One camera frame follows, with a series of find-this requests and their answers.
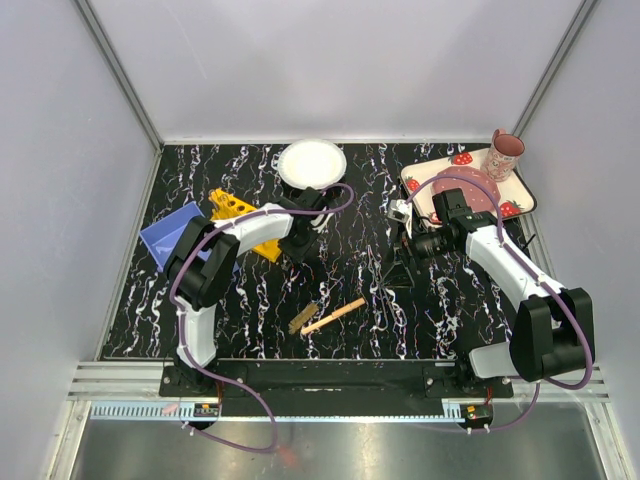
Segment metal wire tongs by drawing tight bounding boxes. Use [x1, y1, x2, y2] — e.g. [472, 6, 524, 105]
[369, 278, 394, 331]

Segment wooden test tube clamp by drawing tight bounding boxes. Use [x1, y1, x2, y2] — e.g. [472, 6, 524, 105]
[301, 297, 366, 335]

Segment brown test tube brush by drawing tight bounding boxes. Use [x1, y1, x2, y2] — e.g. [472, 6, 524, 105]
[288, 302, 319, 335]

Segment clear glass test tube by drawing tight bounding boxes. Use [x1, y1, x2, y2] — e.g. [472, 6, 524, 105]
[209, 188, 236, 211]

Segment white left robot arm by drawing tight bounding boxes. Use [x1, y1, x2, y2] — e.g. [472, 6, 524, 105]
[164, 188, 333, 370]

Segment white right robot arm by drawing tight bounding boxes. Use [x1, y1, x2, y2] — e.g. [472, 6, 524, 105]
[383, 189, 595, 389]

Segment pink dotted plate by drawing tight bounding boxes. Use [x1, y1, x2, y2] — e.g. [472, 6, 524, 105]
[432, 166, 501, 213]

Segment yellow test tube rack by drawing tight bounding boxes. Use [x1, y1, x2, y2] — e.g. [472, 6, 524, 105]
[210, 196, 282, 263]

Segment white paper plate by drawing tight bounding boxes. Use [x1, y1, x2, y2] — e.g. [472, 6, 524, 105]
[277, 139, 347, 190]

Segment strawberry pattern tray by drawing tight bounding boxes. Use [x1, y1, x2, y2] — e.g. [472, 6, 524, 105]
[401, 148, 537, 227]

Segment pink patterned mug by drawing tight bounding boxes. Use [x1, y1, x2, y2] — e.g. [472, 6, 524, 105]
[484, 129, 525, 182]

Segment blue plastic bin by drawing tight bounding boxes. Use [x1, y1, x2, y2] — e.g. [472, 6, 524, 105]
[139, 201, 211, 273]

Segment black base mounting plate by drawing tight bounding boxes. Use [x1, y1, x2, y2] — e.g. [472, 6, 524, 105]
[159, 359, 514, 419]

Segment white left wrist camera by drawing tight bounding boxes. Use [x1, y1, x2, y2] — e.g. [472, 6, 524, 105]
[310, 211, 333, 233]

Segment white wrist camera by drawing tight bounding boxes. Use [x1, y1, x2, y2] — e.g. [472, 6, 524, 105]
[310, 211, 333, 233]
[387, 199, 413, 238]

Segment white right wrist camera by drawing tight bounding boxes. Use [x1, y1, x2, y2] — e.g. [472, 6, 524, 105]
[387, 199, 413, 238]

